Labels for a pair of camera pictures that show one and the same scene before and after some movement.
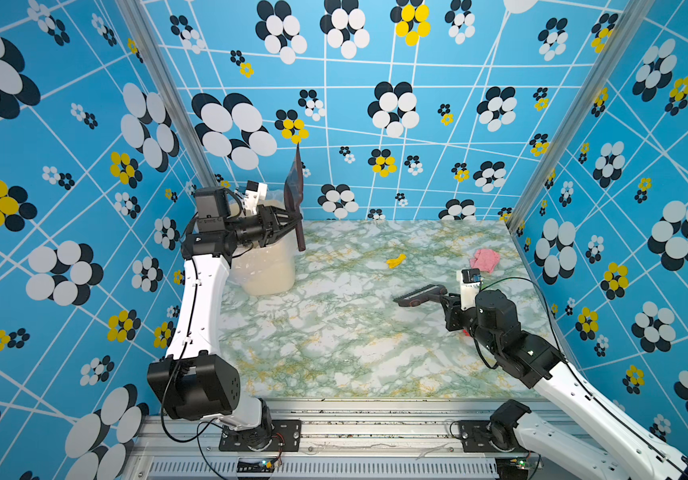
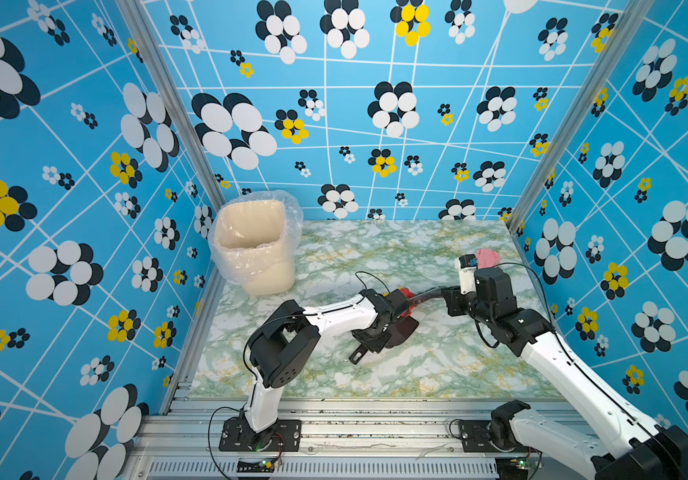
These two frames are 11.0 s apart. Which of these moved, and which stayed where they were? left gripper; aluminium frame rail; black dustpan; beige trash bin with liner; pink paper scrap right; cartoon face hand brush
Moved: black dustpan; left gripper
Stayed: pink paper scrap right; beige trash bin with liner; aluminium frame rail; cartoon face hand brush
